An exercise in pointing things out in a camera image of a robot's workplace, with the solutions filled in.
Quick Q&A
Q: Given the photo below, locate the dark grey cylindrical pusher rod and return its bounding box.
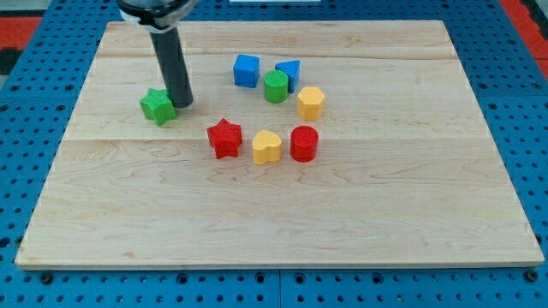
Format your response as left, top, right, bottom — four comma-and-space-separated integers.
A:
151, 27, 194, 108

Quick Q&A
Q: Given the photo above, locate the green star block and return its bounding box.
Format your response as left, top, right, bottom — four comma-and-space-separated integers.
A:
140, 88, 177, 126

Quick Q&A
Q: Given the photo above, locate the red star block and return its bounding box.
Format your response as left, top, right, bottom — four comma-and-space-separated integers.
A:
206, 118, 242, 159

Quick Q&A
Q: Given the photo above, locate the blue cube block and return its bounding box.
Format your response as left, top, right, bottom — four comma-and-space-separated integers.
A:
233, 54, 260, 88

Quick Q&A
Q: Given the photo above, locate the green cylinder block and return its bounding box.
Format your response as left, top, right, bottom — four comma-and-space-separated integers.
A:
263, 69, 289, 104

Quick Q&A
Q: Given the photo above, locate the blue triangle block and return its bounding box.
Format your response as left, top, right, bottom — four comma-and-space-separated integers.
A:
275, 60, 301, 93

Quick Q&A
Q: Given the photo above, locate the yellow heart block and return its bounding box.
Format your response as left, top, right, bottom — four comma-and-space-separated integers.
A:
252, 130, 282, 165

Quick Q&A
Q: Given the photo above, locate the yellow hexagon block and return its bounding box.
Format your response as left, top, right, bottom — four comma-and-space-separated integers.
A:
296, 86, 325, 121

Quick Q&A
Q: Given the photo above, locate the red cylinder block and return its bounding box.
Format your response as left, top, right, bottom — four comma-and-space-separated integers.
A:
290, 126, 319, 163

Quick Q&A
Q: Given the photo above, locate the light wooden board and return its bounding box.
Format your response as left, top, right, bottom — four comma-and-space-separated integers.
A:
15, 20, 545, 270

